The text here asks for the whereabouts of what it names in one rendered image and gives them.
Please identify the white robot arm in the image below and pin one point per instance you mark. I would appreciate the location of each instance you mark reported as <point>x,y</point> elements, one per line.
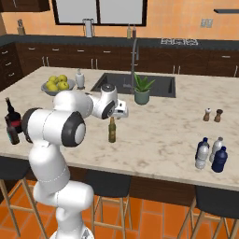
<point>53,127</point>

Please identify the grey sink tap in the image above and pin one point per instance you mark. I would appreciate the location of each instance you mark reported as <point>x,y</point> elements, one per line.
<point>134,59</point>

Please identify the black framed window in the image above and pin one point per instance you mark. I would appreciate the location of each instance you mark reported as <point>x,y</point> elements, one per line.
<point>98,11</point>

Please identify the dark sauce bottle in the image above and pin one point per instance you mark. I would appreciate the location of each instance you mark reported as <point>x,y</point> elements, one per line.
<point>134,32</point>

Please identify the dark wood cupboard run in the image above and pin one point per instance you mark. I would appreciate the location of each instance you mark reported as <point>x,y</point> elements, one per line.
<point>71,57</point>

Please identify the yellow green apple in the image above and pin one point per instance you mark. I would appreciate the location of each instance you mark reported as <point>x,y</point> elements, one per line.
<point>63,85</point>
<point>63,77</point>
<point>53,79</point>
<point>52,87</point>

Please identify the pale oil bottle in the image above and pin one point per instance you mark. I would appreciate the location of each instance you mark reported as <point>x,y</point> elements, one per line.
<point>129,32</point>

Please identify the black seat wooden stool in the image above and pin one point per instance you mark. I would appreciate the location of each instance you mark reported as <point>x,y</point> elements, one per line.
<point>11,169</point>
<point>109,183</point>
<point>217,202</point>

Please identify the grey wall socket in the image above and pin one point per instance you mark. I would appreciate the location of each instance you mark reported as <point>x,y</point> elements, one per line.
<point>206,22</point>

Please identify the dark red wine bottle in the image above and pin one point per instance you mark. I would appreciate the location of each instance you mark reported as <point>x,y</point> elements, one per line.
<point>14,119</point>

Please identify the grey fruit bowl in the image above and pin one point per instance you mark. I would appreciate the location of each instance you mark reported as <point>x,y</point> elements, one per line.
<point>71,84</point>

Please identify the dark wall shelf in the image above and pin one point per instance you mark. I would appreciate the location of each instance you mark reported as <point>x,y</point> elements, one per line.
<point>226,11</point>

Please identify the green plant in grey pot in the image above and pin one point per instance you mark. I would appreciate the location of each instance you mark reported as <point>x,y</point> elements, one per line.
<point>142,93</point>

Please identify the olive green glass bottle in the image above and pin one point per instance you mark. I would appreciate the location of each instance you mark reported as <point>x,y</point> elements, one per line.
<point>112,132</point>

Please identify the dark sink basin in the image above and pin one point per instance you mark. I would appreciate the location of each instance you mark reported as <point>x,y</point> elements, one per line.
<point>155,84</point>

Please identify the clear plastic bottle white cap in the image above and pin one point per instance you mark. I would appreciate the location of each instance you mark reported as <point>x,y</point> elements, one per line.
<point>217,147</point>

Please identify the white soap dispenser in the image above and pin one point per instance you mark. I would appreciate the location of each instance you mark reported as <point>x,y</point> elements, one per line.
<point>80,80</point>

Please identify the wooden knife block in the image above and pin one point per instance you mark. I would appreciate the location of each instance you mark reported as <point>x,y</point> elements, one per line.
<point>21,28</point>

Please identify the brown shaker white cap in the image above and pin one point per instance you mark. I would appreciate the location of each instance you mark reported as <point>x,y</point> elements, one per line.
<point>207,115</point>

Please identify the hob with white grates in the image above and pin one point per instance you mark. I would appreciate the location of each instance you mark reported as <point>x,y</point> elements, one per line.
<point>179,41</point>

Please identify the brown shaker dark cap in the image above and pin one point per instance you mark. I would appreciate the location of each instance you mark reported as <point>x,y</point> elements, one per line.
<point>218,116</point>

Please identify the paper towel holder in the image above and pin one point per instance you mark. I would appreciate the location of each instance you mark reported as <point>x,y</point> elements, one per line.
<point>88,28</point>

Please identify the dark wood wall cupboard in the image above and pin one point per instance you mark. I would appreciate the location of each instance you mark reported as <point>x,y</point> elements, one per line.
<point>25,5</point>

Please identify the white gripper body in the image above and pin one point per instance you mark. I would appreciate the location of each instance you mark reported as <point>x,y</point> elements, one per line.
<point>122,114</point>

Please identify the clear plastic bottle blue cap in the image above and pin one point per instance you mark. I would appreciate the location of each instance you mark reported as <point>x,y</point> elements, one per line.
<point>202,157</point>

